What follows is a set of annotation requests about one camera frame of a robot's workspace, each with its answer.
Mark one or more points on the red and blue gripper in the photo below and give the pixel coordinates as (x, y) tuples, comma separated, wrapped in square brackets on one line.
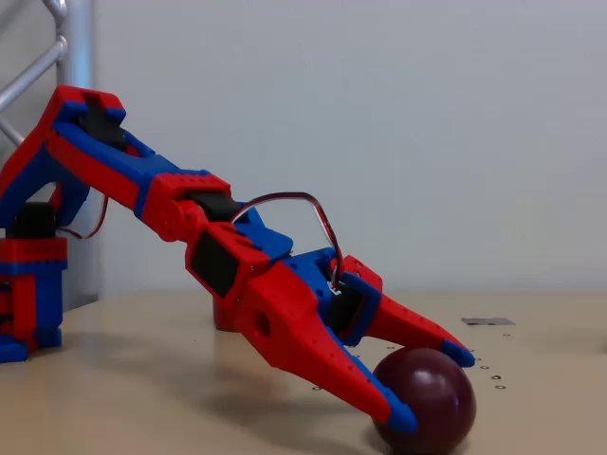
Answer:
[(289, 315)]

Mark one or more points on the dark red plum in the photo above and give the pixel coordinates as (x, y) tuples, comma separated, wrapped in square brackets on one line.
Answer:
[(436, 407)]

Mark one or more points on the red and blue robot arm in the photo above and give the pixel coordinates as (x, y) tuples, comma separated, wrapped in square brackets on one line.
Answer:
[(104, 166)]

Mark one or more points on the small grey flat plate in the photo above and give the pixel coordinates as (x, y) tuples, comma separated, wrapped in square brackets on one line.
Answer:
[(488, 322)]

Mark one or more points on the red enamel mug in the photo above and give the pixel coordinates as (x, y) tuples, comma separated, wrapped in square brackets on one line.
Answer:
[(223, 320)]

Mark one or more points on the silver metal frame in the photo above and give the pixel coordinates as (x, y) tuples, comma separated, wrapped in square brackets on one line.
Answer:
[(78, 38)]

